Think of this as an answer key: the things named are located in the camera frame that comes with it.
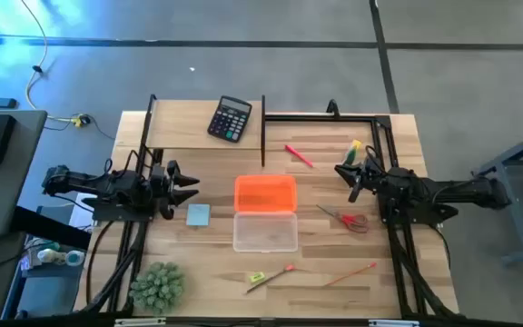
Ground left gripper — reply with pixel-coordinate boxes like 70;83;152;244
150;160;201;222

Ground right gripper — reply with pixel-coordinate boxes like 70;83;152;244
333;158;388;204

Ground blue sticky note pad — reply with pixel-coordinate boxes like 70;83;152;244
185;203;212;227

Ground red handled scissors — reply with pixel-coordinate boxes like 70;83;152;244
315;203;370;234

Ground pink pen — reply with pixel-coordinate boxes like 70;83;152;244
283;144;315;169

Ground clear box with orange lid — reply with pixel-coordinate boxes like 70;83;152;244
232;174;299;253

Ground thin orange pencil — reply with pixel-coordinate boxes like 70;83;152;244
323;261;378;288

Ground black pencil with orange cap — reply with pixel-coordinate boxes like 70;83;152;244
244;264;297;295

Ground black desk calculator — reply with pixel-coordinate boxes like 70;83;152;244
206;94;253;144

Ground green artificial plant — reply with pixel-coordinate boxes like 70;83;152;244
128;261;186;316

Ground white paper sheet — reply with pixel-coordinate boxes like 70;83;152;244
68;193;98;231

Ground black diagonal beam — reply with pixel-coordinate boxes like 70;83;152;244
11;206;93;251

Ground white bottle with teal cap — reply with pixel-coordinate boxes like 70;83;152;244
36;248;85;267

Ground grey blue metal cart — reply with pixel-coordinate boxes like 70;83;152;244
472;123;523;267

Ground grey desk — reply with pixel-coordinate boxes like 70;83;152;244
0;108;48;238

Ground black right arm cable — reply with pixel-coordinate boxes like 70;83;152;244
363;144;381;170

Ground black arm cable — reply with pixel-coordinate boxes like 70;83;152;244
363;144;381;170
104;149;154;183

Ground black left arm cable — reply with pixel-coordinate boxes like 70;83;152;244
104;149;154;183

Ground black aluminium rig frame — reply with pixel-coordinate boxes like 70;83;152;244
79;94;460;320

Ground yellow floor cable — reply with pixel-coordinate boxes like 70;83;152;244
19;0;93;129

